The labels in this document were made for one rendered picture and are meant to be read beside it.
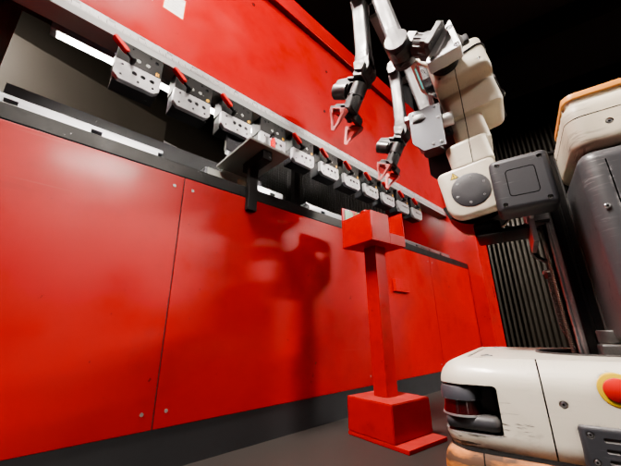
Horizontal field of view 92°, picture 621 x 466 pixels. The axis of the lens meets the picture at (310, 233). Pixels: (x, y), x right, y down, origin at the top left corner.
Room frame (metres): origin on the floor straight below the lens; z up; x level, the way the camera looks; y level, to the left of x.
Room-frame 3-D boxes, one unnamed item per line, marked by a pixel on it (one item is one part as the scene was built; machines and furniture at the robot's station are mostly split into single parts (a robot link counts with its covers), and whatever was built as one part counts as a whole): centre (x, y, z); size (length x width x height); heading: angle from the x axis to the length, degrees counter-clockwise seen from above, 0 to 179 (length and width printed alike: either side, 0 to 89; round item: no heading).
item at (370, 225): (1.19, -0.26, 0.75); 0.20 x 0.16 x 0.18; 127
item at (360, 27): (0.85, -0.20, 1.40); 0.11 x 0.06 x 0.43; 147
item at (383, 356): (1.19, -0.26, 0.39); 0.06 x 0.06 x 0.54; 37
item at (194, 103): (1.02, 0.50, 1.26); 0.15 x 0.09 x 0.17; 133
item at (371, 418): (1.17, -0.28, 0.06); 0.25 x 0.20 x 0.12; 37
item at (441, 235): (2.86, -1.21, 1.15); 0.85 x 0.25 x 2.30; 43
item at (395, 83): (1.21, -0.44, 1.40); 0.11 x 0.06 x 0.43; 147
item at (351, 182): (1.70, -0.23, 1.26); 0.15 x 0.09 x 0.17; 133
